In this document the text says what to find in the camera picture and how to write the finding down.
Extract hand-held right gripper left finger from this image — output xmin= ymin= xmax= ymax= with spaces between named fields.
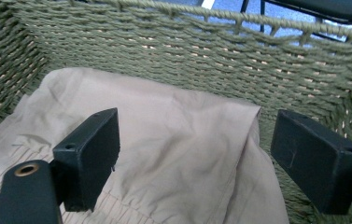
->
xmin=51 ymin=107 xmax=121 ymax=213

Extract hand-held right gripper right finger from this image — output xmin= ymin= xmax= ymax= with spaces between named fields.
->
xmin=270 ymin=108 xmax=352 ymax=216

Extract khaki pants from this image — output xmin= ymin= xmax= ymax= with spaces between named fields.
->
xmin=0 ymin=67 xmax=290 ymax=224

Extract green woven basket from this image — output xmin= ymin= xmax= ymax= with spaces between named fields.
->
xmin=0 ymin=0 xmax=352 ymax=224

